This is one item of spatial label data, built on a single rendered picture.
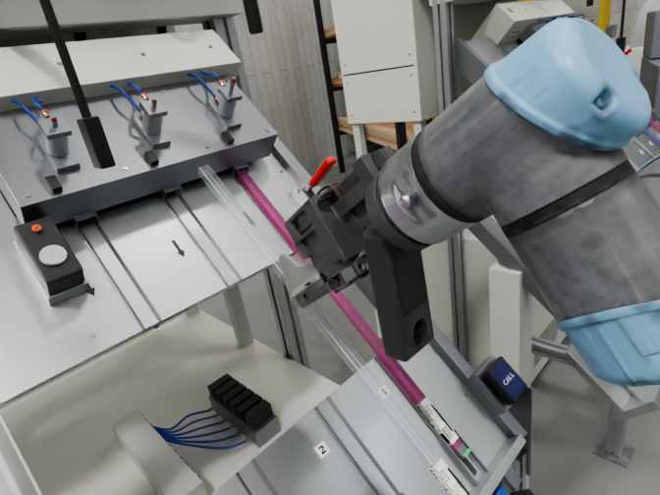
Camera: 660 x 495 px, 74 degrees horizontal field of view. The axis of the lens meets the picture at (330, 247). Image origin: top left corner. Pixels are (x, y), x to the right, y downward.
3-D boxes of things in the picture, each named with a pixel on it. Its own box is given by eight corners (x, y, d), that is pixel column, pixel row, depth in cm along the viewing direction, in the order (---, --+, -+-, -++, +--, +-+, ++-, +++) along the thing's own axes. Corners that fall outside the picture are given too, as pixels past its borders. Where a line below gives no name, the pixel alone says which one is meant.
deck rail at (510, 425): (497, 442, 63) (527, 432, 58) (490, 451, 62) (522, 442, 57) (222, 107, 80) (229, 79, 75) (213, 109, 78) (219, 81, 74)
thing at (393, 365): (464, 452, 55) (471, 450, 53) (458, 460, 54) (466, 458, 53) (236, 165, 66) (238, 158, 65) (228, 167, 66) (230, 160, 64)
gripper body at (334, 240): (333, 202, 46) (406, 137, 36) (376, 273, 45) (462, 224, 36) (277, 228, 41) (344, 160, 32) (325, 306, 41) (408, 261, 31)
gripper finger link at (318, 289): (314, 280, 46) (362, 248, 40) (323, 295, 46) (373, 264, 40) (282, 300, 43) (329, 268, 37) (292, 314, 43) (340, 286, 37)
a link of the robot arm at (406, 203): (506, 202, 32) (449, 243, 27) (461, 228, 36) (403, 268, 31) (451, 119, 33) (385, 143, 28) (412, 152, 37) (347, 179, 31)
